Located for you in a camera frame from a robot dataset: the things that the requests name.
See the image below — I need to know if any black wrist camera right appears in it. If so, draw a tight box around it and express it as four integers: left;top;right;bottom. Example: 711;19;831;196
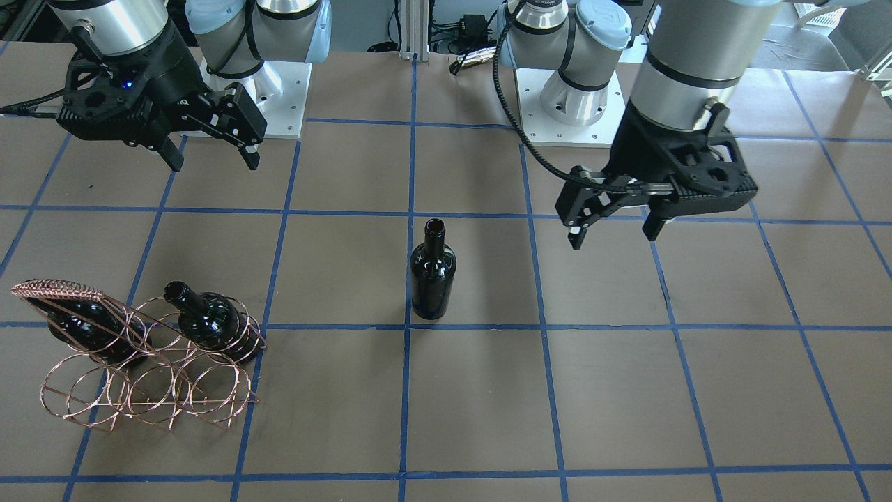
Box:
55;59;170;149

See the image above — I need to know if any dark bottle in basket near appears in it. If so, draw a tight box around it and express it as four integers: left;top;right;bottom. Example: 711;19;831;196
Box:
43;299;137;365

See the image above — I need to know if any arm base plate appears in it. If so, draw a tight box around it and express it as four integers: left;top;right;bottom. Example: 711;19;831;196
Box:
237;61;314;139
516;69;625;147

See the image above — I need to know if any copper wire wine basket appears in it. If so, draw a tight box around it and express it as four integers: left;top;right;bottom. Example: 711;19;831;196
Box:
10;280;267;431

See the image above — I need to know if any dark bottle in basket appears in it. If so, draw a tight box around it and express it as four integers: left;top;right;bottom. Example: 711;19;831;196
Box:
164;282;262;363
43;299;137;365

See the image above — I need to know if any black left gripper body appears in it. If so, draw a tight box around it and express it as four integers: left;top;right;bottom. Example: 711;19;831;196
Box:
555;104;697;226

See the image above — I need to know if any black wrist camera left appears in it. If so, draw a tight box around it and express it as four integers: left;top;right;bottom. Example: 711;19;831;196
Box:
667;128;759;216

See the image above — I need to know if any aluminium frame post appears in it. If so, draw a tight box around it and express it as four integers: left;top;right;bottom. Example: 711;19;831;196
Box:
397;0;431;64

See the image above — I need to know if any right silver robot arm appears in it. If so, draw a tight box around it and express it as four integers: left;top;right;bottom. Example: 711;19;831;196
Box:
49;1;332;172

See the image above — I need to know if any dark bottle in basket far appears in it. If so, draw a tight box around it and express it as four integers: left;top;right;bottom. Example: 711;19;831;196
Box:
164;282;262;363

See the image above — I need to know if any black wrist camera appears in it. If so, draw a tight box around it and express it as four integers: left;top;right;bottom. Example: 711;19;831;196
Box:
667;128;759;216
55;59;170;149

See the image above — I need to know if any dark wine bottle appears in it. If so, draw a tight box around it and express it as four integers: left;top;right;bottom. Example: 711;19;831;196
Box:
410;218;458;320

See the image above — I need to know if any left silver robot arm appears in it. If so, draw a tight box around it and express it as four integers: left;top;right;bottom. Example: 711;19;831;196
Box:
493;1;778;249

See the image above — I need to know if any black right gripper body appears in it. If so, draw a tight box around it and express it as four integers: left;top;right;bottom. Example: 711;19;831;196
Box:
125;20;267;151

